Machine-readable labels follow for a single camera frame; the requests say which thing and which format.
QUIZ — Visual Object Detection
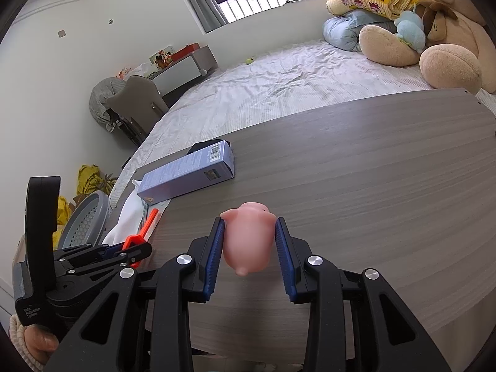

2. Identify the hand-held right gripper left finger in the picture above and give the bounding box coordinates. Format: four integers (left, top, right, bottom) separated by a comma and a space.
42, 217, 226, 372

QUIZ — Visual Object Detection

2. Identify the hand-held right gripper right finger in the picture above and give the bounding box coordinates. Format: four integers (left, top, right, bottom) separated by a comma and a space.
274, 217, 452, 372

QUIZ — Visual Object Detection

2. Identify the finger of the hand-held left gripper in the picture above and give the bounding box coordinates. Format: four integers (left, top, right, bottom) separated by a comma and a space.
53, 242, 128, 266
58, 243, 153, 280

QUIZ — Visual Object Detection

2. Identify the grey perforated plastic basket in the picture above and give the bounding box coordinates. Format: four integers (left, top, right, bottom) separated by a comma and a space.
56, 191, 111, 250

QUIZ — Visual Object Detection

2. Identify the white cloth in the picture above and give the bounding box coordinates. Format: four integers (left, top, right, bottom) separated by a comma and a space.
101, 180, 171, 246

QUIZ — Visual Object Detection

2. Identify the pink pig toy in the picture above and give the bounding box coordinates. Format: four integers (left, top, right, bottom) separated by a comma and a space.
220, 202, 277, 277

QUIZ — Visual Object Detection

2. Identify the orange plastic tool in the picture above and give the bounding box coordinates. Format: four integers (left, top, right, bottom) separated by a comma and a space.
123, 209, 159, 268

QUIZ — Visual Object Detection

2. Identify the person's left forearm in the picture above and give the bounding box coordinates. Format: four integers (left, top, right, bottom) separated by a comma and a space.
8, 313, 43, 372

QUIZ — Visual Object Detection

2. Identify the person's left hand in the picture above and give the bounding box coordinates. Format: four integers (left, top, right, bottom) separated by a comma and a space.
24, 327, 60, 363

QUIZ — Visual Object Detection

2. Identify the plain yellow plastic bag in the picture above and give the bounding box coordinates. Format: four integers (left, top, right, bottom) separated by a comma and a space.
52, 196, 74, 250

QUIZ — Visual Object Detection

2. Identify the yellow bag with green print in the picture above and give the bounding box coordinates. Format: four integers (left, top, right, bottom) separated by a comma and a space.
76, 165, 119, 196

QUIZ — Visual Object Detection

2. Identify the purple rectangular box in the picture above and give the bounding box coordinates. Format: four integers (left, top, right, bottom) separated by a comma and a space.
137, 139, 236, 204

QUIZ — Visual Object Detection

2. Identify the grey clothing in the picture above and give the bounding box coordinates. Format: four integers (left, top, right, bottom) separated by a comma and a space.
89, 77, 128, 132

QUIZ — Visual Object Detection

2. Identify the grey padded chair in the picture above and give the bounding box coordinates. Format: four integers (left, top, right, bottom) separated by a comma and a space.
106, 75, 169, 146

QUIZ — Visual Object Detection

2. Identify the bed with white sheet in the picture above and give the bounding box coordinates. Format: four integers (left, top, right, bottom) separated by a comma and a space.
116, 38, 496, 181

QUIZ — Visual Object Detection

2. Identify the white desk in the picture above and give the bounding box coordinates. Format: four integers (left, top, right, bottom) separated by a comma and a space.
149, 45, 219, 97

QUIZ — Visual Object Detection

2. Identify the red box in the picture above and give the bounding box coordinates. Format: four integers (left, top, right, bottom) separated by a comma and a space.
170, 44, 202, 57

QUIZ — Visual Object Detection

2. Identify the light blue pillow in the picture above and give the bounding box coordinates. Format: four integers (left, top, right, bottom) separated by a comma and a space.
323, 10, 400, 53

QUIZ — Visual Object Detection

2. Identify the grey curtain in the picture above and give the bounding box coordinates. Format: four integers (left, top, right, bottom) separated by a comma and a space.
172, 0, 229, 33

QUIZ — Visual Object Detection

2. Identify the light blue plush toy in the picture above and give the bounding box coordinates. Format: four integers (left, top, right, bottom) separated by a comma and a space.
394, 6, 427, 53

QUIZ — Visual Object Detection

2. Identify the large beige teddy bear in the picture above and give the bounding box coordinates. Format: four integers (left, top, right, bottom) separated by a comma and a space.
358, 0, 496, 94

